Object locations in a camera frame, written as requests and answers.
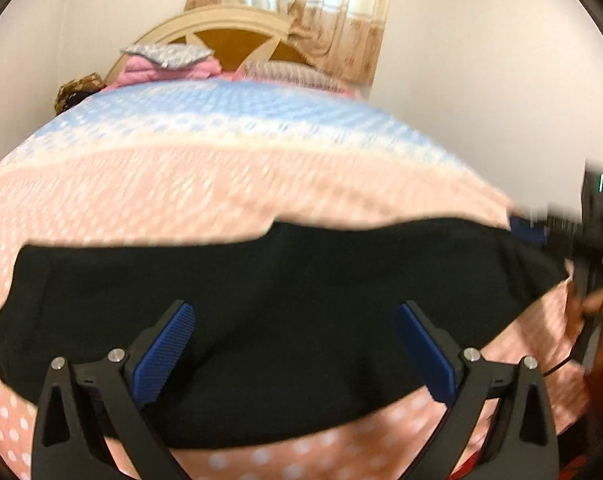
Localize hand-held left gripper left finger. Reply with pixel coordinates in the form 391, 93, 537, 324
30, 300, 197, 480

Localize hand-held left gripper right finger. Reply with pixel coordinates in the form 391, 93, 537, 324
394, 301, 562, 480

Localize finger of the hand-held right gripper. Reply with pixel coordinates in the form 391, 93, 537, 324
509, 207, 552, 248

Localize black pants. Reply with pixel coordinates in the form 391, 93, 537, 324
0, 217, 569, 451

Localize person's right hand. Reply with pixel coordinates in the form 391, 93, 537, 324
565, 265, 603, 343

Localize polka dot bedspread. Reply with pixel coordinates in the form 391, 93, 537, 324
0, 77, 597, 480

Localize beige floral curtain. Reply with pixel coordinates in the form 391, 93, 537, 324
184, 0, 392, 86

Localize brown patterned bag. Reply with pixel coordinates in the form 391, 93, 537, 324
55, 74, 104, 115

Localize striped pillow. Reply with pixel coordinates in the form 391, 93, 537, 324
231, 60, 362, 98

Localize pink folded blanket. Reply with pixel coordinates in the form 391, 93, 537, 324
105, 55, 222, 92

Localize grey patterned pillow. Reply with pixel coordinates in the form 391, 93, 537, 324
120, 44, 214, 68

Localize cream wooden headboard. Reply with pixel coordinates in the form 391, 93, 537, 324
104, 10, 317, 88

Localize black cable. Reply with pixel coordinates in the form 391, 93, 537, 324
541, 355, 578, 378

